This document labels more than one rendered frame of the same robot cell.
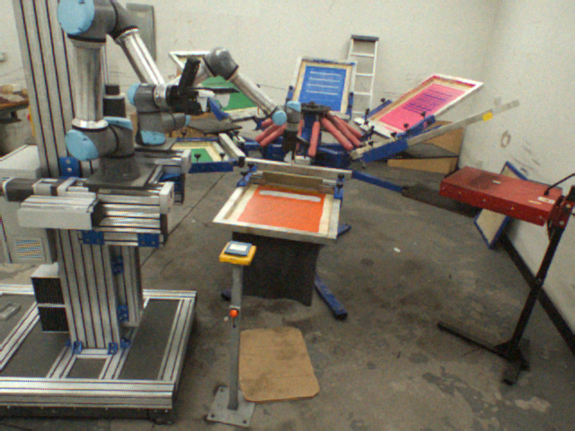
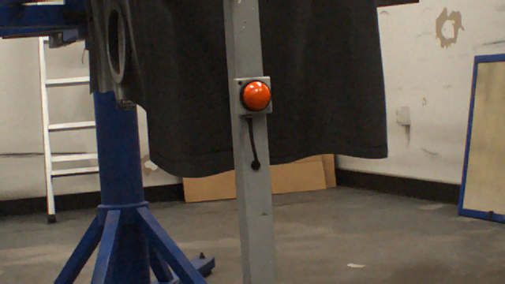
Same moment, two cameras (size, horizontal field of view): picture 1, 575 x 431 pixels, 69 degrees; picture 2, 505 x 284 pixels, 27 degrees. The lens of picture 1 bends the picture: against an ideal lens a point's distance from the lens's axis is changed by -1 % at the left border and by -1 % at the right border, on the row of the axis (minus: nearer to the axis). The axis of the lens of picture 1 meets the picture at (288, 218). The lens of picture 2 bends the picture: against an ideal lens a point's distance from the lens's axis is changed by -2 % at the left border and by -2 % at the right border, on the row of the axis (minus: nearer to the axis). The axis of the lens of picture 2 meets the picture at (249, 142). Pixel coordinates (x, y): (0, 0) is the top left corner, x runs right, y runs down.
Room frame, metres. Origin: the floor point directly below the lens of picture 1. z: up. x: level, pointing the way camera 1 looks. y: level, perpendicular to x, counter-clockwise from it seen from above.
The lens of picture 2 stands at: (0.25, 0.81, 0.66)
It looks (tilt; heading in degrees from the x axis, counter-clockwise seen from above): 3 degrees down; 336
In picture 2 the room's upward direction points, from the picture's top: 4 degrees counter-clockwise
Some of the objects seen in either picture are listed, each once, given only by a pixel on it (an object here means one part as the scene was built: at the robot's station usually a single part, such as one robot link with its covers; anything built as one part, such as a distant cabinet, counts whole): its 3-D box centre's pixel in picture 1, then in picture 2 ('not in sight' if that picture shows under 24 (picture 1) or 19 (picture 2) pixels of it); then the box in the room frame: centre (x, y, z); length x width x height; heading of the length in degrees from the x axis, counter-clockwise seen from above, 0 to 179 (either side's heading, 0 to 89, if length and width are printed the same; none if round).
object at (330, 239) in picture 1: (286, 201); not in sight; (2.14, 0.02, 0.97); 0.79 x 0.58 x 0.04; 173
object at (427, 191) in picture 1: (384, 182); not in sight; (2.79, -0.64, 0.91); 1.34 x 0.40 x 0.08; 53
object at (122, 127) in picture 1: (116, 134); not in sight; (1.58, 0.69, 1.42); 0.13 x 0.12 x 0.14; 161
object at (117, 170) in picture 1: (119, 162); not in sight; (1.59, 0.69, 1.31); 0.15 x 0.15 x 0.10
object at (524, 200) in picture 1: (503, 193); not in sight; (2.34, -1.24, 1.06); 0.61 x 0.46 x 0.12; 53
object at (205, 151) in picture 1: (188, 143); not in sight; (2.83, 0.73, 1.05); 1.08 x 0.61 x 0.23; 113
